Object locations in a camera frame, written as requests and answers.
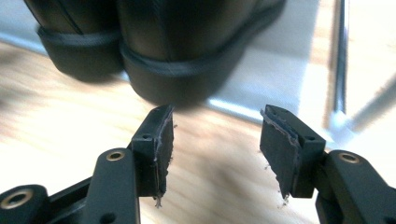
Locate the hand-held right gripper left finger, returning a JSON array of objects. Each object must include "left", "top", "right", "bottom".
[{"left": 130, "top": 104, "right": 176, "bottom": 208}]

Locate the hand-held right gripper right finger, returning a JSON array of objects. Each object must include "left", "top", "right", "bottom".
[{"left": 259, "top": 104, "right": 327, "bottom": 201}]

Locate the silver metal shoe rack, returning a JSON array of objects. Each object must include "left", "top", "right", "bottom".
[{"left": 0, "top": 0, "right": 396, "bottom": 135}]

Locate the black shoe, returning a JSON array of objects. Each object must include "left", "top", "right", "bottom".
[
  {"left": 23, "top": 0, "right": 126, "bottom": 84},
  {"left": 116, "top": 0, "right": 288, "bottom": 108}
]

